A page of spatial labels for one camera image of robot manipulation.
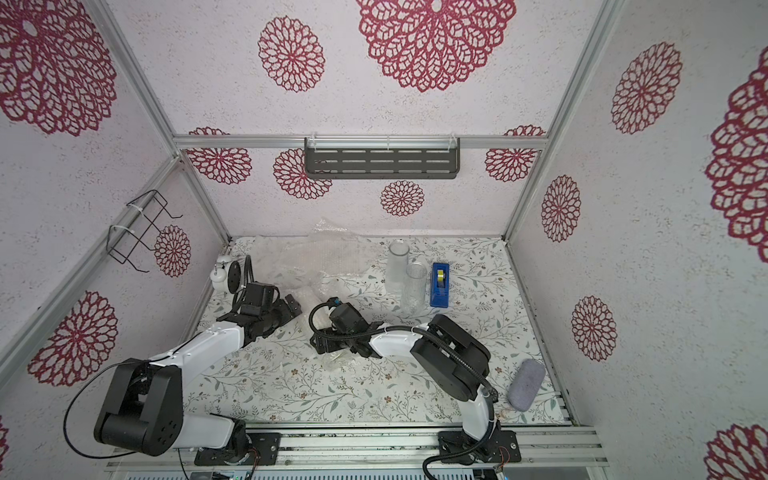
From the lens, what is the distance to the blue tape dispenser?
1.00 m

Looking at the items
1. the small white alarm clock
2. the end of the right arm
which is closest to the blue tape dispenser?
the end of the right arm

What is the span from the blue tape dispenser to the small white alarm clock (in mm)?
685

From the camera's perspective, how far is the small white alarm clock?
97cm

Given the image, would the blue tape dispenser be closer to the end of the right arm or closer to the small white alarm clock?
the end of the right arm
